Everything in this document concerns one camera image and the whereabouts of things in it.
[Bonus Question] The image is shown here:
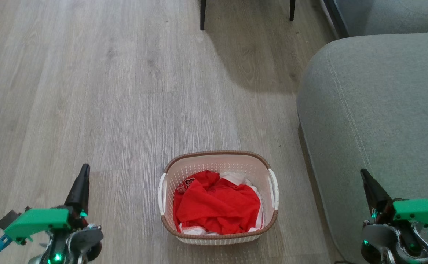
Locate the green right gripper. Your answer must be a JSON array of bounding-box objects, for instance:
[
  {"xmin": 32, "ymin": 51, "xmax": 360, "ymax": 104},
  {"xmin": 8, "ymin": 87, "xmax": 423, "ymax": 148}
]
[{"xmin": 360, "ymin": 169, "xmax": 428, "ymax": 237}]

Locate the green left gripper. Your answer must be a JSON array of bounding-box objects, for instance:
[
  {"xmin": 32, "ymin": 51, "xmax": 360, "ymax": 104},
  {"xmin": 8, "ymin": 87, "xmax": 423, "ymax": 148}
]
[{"xmin": 4, "ymin": 164, "xmax": 91, "ymax": 245}]

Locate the white woven laundry basket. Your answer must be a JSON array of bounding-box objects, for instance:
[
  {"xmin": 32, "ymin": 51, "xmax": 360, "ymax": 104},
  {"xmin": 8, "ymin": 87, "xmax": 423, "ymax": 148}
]
[{"xmin": 158, "ymin": 150, "xmax": 279, "ymax": 245}]

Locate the grey fabric sofa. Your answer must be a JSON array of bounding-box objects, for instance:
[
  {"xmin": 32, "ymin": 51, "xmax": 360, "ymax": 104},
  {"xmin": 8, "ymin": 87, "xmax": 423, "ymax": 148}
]
[{"xmin": 296, "ymin": 0, "xmax": 428, "ymax": 264}]

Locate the red garment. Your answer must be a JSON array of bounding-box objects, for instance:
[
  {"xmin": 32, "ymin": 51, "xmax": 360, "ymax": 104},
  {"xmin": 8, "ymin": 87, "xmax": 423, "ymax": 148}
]
[{"xmin": 173, "ymin": 170, "xmax": 262, "ymax": 235}]

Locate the white garment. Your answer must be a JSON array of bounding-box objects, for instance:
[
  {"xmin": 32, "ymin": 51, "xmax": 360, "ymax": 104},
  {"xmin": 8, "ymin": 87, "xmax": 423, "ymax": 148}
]
[{"xmin": 179, "ymin": 172, "xmax": 265, "ymax": 236}]

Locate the beige chair with black legs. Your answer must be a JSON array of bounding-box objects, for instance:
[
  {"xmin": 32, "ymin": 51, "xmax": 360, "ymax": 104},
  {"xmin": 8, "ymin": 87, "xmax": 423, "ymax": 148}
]
[{"xmin": 200, "ymin": 0, "xmax": 296, "ymax": 31}]

